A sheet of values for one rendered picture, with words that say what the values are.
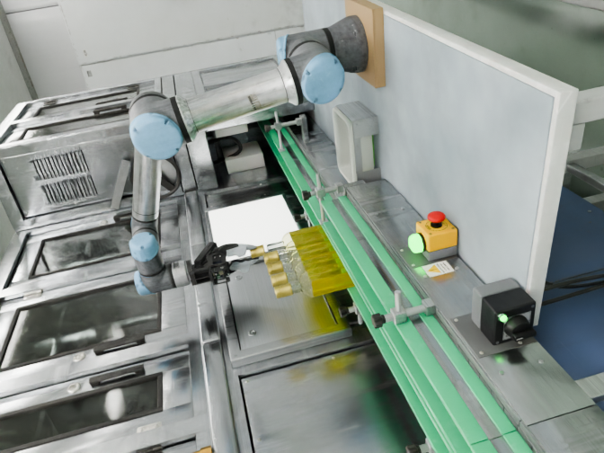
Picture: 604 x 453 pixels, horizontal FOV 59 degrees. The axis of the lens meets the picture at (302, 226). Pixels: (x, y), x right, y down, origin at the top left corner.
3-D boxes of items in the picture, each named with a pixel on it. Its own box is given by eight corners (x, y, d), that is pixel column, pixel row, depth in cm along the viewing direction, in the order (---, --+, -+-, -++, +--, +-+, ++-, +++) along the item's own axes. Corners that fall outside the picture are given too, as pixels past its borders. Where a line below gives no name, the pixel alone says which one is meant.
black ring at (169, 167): (185, 190, 237) (137, 199, 234) (173, 146, 227) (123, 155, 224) (186, 194, 233) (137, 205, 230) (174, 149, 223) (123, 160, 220)
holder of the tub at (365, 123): (364, 178, 182) (342, 182, 181) (359, 100, 169) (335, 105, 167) (382, 199, 168) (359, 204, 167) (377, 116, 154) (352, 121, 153)
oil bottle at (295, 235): (346, 233, 171) (281, 248, 168) (344, 217, 168) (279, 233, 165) (351, 241, 166) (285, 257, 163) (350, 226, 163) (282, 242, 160)
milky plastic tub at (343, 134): (361, 164, 180) (337, 169, 179) (357, 100, 169) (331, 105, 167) (380, 184, 165) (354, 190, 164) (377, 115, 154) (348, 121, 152)
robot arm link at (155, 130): (325, 33, 135) (119, 102, 131) (345, 52, 124) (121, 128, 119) (333, 76, 143) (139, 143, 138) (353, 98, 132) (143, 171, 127)
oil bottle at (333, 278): (370, 270, 151) (298, 288, 148) (369, 253, 148) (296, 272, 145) (377, 281, 146) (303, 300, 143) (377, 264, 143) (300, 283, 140)
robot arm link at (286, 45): (315, 22, 145) (268, 31, 143) (332, 37, 135) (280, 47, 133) (318, 64, 153) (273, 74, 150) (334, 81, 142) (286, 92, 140)
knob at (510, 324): (525, 331, 96) (537, 343, 93) (502, 337, 95) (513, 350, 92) (528, 312, 93) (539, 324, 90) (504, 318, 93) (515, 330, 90)
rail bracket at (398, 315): (430, 304, 110) (369, 321, 109) (430, 276, 107) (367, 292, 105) (439, 316, 107) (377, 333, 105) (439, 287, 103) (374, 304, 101)
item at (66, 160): (206, 137, 300) (43, 170, 288) (190, 71, 281) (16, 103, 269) (218, 187, 241) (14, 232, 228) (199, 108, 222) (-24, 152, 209)
